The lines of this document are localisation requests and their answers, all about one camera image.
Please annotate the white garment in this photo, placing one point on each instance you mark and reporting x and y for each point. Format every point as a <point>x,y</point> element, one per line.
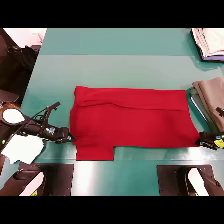
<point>211,40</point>

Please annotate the beige garment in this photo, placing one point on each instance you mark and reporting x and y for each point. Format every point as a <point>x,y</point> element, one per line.
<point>213,100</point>

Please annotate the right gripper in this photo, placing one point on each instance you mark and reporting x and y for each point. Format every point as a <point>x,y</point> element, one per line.
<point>207,139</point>

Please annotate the lavender garment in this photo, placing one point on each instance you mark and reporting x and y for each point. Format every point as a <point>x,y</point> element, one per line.
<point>213,57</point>

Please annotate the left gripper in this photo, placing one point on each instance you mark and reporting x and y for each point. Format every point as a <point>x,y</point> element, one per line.
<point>62,134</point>

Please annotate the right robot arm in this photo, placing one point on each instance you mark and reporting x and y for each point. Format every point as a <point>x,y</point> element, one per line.
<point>196,180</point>

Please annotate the red T-shirt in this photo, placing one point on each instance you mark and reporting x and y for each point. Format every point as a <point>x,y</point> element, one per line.
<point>133,121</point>

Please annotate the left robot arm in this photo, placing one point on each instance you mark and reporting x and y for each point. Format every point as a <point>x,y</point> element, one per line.
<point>23,146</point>

